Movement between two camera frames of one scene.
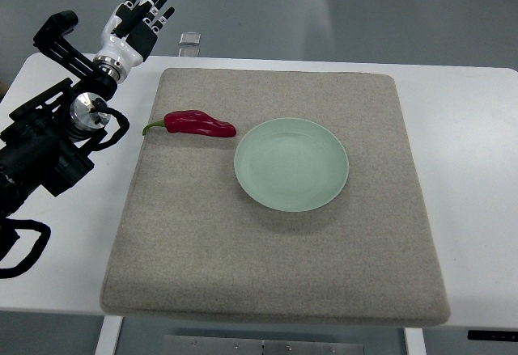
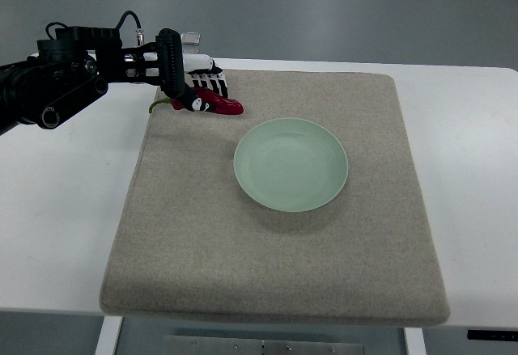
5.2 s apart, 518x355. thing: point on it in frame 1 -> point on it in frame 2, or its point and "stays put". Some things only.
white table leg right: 414,340 stays put
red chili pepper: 194,122 -> 215,103
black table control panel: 490,335 stays put
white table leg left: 108,335 stays put
